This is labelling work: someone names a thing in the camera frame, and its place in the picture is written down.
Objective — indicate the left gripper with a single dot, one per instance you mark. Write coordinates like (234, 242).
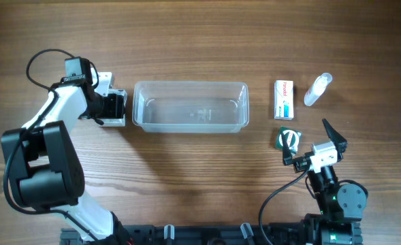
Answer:
(115, 109)

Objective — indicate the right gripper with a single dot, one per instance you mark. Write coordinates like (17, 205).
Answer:
(338, 141)

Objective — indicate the white Hansaplast plaster box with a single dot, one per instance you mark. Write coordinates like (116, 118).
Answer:
(114, 108)

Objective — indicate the green Zam-Buk box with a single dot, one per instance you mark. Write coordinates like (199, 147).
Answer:
(292, 137)

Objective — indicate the clear plastic container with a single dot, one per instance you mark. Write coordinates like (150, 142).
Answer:
(190, 106)

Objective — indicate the white Panadol box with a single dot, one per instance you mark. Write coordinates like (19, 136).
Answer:
(283, 100)

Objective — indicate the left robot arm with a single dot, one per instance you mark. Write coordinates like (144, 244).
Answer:
(43, 174)

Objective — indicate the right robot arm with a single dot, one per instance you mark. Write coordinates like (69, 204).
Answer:
(341, 202)

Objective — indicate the clear spray bottle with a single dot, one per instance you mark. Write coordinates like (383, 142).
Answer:
(317, 88)

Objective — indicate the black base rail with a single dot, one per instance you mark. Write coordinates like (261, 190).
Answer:
(274, 233)

